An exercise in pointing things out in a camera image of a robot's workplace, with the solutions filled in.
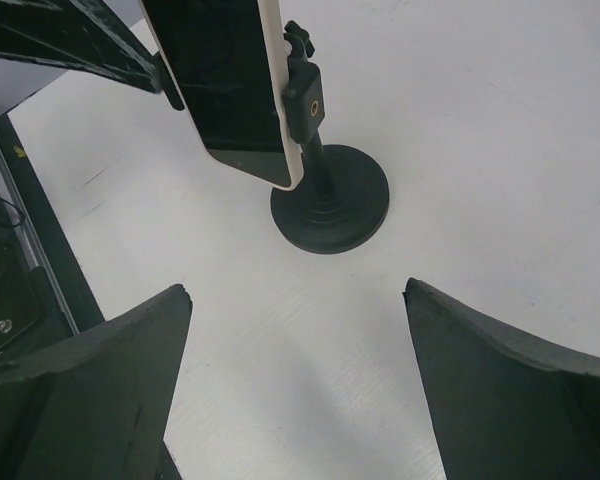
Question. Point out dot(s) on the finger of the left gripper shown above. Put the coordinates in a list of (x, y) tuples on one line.
[(83, 36)]

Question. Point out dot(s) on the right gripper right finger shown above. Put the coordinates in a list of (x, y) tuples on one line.
[(504, 403)]

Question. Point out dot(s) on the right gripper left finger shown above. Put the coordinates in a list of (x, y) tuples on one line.
[(95, 406)]

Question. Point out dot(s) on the black phone cream case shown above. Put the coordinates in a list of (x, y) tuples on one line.
[(228, 60)]

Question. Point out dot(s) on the black phone stand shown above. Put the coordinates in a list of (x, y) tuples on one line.
[(343, 198)]

